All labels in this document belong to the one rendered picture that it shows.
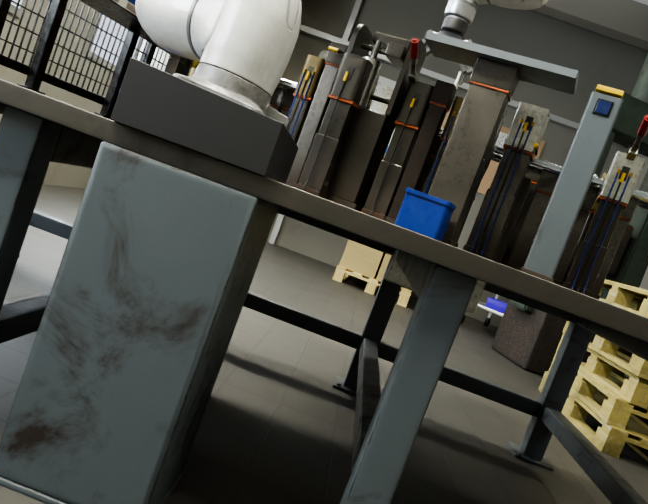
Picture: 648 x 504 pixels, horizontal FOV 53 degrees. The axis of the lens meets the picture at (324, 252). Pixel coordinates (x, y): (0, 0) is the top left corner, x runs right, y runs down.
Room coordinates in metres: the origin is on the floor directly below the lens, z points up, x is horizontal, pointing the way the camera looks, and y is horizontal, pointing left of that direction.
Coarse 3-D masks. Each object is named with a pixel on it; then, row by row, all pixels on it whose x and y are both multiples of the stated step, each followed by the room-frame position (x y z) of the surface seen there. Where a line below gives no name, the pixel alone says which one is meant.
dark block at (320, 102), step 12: (336, 60) 1.86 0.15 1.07; (324, 72) 1.87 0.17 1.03; (336, 72) 1.86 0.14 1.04; (324, 84) 1.87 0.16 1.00; (324, 96) 1.86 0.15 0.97; (312, 108) 1.87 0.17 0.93; (324, 108) 1.86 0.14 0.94; (312, 120) 1.87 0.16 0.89; (312, 132) 1.86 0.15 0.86; (300, 144) 1.87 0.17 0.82; (300, 156) 1.87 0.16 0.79; (300, 168) 1.86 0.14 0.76; (288, 180) 1.87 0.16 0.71
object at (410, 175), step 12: (444, 84) 1.77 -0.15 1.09; (432, 96) 1.78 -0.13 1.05; (444, 96) 1.77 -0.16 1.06; (432, 108) 1.78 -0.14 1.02; (444, 108) 1.77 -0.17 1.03; (432, 120) 1.77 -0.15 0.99; (420, 132) 1.78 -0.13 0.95; (432, 132) 1.77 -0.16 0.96; (420, 144) 1.78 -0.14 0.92; (432, 144) 1.78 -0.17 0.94; (420, 156) 1.77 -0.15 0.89; (408, 168) 1.78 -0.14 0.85; (420, 168) 1.77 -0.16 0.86; (408, 180) 1.78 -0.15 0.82; (420, 180) 1.80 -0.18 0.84; (396, 204) 1.78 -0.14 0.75; (396, 216) 1.77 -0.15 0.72
